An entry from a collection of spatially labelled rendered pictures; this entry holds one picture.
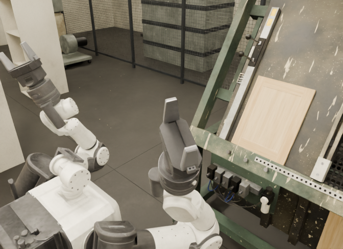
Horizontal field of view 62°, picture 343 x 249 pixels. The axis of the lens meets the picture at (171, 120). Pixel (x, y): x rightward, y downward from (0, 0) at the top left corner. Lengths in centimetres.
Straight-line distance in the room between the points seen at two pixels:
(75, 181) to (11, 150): 275
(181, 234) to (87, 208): 27
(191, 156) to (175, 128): 11
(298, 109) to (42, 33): 401
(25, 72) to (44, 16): 394
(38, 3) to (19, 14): 32
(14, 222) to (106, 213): 23
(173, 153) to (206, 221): 35
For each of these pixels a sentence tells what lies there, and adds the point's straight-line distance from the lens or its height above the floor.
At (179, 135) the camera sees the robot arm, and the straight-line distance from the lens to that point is 54.
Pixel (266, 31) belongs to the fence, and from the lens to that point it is 210.
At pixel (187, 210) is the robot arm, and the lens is 67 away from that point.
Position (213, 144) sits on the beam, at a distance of 201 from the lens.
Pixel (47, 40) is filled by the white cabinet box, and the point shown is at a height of 92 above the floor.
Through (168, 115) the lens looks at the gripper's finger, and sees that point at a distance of 54.
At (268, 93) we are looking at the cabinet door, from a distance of 197.
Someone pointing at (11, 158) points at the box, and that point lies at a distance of 357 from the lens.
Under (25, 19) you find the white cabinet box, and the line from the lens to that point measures 485.
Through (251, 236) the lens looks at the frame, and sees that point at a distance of 236.
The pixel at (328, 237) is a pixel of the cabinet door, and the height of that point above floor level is 40.
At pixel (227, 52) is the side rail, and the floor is 140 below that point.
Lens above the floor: 195
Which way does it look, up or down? 29 degrees down
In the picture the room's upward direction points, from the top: straight up
